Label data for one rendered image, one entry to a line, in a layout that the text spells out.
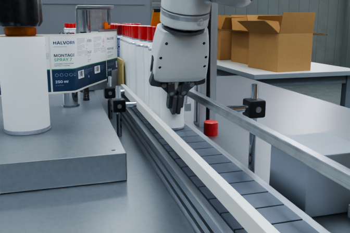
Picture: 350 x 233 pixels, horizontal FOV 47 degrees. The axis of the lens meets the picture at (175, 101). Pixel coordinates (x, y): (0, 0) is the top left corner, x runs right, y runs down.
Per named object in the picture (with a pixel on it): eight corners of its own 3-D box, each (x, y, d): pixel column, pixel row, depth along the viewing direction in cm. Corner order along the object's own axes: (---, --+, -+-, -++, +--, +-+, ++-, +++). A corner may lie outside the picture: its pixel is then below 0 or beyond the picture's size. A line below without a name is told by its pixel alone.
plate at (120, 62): (117, 85, 128) (116, 57, 126) (120, 85, 128) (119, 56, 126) (122, 90, 118) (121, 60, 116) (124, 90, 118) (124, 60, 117)
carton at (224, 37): (192, 56, 364) (192, 14, 356) (236, 55, 378) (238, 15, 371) (212, 61, 323) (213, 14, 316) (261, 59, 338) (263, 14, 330)
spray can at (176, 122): (157, 125, 84) (156, 26, 80) (181, 124, 85) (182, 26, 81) (161, 131, 79) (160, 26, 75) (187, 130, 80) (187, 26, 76)
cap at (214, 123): (215, 132, 97) (215, 119, 97) (220, 136, 94) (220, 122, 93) (201, 132, 97) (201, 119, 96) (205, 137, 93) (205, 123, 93)
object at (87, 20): (77, 83, 138) (74, 8, 133) (115, 82, 141) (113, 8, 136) (79, 90, 125) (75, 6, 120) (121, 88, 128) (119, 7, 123)
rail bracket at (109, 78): (104, 118, 112) (102, 75, 109) (126, 116, 113) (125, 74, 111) (105, 120, 109) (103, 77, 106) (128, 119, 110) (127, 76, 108)
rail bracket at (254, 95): (216, 179, 68) (218, 83, 65) (254, 175, 70) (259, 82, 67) (223, 186, 65) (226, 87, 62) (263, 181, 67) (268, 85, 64)
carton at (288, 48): (230, 66, 285) (232, 13, 277) (289, 64, 303) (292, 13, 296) (264, 73, 246) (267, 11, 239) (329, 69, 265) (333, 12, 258)
